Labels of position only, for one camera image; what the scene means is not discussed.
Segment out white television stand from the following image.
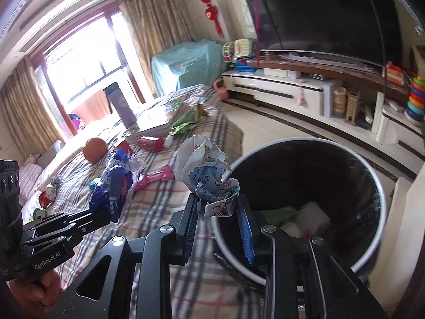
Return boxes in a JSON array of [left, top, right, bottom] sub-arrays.
[[222, 60, 425, 173]]

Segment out orange towel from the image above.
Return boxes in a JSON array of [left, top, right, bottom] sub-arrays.
[[71, 91, 112, 120]]

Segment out blue toy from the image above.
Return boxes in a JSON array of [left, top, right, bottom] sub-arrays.
[[235, 58, 264, 74]]

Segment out green snack wrapper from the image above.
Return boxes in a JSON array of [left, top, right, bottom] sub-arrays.
[[171, 110, 207, 135]]

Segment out wooden abacus toy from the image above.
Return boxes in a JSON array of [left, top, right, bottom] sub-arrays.
[[345, 91, 361, 125]]

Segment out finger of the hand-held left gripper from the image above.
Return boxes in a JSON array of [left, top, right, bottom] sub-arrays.
[[75, 219, 112, 245], [65, 209, 112, 226]]

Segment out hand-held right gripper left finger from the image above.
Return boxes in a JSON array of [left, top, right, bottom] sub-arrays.
[[61, 193, 201, 319]]

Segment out pink kettlebell toy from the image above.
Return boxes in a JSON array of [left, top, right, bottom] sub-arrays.
[[214, 78, 230, 100]]

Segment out white foam fruit net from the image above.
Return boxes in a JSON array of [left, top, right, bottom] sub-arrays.
[[294, 203, 331, 236]]

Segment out person's left hand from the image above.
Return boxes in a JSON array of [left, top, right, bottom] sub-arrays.
[[8, 267, 63, 319]]

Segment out blue snack bag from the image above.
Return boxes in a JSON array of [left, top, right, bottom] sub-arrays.
[[90, 149, 147, 223]]

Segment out white and green toy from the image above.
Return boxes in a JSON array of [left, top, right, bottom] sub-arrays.
[[222, 41, 237, 64]]

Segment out beige sofa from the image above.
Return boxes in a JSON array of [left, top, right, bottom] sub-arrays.
[[18, 140, 63, 200]]

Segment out black flat television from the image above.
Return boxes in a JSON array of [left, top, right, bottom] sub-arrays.
[[241, 0, 404, 69]]

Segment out pink shiny wrapper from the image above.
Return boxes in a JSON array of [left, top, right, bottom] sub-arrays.
[[133, 169, 173, 191]]

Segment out white printed paper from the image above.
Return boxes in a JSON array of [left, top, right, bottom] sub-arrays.
[[174, 135, 240, 220]]

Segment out red hanging heart decoration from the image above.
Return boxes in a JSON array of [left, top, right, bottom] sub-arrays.
[[191, 0, 224, 39]]

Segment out toy phone board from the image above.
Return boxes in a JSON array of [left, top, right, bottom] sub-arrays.
[[234, 38, 258, 58]]

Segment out orange round fruit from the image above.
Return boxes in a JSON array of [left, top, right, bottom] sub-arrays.
[[83, 138, 107, 163]]

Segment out trash bin with black bag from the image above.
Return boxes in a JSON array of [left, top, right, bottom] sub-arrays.
[[211, 136, 387, 286]]

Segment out crushed red can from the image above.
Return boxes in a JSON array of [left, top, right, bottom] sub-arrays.
[[38, 186, 57, 207]]

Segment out green drink carton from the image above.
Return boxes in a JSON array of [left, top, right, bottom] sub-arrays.
[[266, 206, 299, 226]]

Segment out stacked yellow jars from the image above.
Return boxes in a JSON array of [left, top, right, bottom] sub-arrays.
[[333, 87, 346, 117]]

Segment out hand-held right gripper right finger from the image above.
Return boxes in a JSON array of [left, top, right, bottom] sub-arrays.
[[235, 194, 389, 319]]

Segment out red toy telephone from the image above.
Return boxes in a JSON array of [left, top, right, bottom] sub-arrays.
[[385, 60, 409, 87]]

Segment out beige curtain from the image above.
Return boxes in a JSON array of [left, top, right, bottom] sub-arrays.
[[0, 60, 67, 160], [118, 0, 193, 94]]

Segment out rainbow stacking ring toy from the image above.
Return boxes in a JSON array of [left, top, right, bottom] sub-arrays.
[[403, 76, 425, 125]]

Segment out brown bag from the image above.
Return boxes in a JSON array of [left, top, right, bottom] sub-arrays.
[[410, 45, 425, 74]]

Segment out balcony sliding door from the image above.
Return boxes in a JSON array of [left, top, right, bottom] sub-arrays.
[[31, 2, 147, 133]]

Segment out ceiling air vent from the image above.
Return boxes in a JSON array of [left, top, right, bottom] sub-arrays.
[[20, 0, 103, 32]]

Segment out teal cloth covered furniture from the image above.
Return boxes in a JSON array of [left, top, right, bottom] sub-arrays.
[[151, 40, 226, 97]]

